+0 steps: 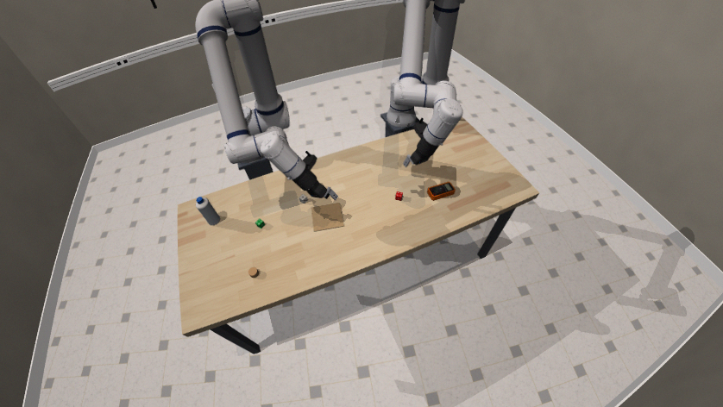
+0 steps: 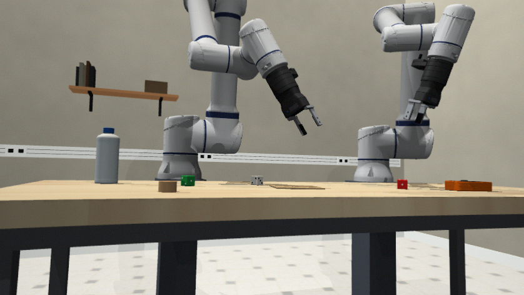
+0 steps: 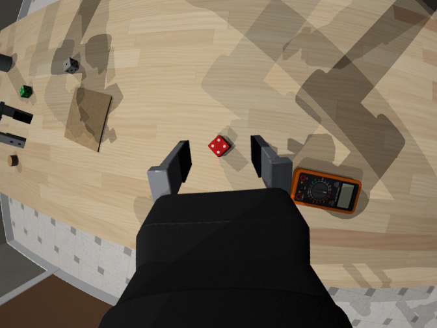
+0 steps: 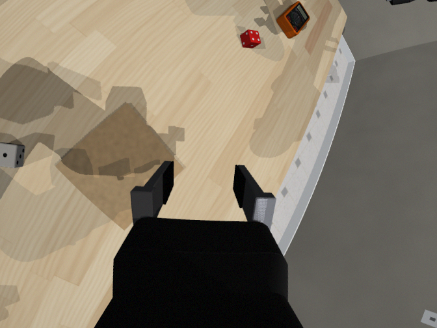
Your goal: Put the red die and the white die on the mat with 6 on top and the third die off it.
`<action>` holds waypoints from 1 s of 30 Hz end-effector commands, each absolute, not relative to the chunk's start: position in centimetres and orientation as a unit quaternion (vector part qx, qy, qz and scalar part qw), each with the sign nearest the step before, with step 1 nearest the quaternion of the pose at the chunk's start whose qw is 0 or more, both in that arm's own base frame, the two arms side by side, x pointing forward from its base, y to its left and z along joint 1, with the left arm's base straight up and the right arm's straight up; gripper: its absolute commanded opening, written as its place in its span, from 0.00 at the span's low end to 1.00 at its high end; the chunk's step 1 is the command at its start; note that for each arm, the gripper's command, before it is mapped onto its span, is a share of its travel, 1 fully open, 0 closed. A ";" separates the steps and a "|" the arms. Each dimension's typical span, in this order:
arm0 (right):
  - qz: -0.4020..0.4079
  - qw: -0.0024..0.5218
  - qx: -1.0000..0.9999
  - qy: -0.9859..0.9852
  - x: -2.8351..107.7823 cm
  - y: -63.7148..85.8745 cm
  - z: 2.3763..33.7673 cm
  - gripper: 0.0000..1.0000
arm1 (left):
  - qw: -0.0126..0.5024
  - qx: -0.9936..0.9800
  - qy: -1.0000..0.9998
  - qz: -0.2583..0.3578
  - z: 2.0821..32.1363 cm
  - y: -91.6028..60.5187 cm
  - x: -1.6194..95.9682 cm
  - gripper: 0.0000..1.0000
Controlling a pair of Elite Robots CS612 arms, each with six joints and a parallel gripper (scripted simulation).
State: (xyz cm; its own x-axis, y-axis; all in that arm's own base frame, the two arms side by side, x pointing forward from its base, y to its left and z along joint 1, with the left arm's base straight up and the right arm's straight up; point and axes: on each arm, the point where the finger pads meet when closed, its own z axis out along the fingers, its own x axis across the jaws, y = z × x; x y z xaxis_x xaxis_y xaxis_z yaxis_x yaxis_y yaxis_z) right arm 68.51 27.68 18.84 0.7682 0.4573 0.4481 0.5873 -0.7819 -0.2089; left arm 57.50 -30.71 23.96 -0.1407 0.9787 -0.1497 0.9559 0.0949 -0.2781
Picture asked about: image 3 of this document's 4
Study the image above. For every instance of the green die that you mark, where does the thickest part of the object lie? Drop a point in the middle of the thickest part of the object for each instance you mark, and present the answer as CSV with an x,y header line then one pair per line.
x,y
25,91

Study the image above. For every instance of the orange digital multimeter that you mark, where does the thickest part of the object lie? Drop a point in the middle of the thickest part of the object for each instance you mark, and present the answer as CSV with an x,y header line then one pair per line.
x,y
325,191

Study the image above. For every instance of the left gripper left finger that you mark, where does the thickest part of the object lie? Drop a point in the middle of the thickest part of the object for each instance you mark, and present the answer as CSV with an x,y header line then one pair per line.
x,y
167,178

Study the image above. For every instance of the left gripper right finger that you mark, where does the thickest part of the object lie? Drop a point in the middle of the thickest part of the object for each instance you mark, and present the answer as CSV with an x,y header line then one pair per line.
x,y
275,171

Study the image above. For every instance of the grey plastic bottle with blue cap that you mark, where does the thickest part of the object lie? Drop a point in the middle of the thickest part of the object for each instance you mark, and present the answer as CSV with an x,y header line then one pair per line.
x,y
5,63

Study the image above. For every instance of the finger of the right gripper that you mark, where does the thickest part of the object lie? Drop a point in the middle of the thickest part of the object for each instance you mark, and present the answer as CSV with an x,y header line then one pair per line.
x,y
13,140
15,113

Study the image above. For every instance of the red die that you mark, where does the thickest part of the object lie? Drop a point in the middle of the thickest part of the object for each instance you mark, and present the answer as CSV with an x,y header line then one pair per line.
x,y
219,146

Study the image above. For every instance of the brown square mat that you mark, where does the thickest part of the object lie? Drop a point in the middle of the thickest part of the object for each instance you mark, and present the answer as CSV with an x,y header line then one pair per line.
x,y
86,119

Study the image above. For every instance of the brown cylinder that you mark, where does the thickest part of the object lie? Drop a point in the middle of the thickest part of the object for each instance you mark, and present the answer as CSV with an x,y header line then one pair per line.
x,y
13,160

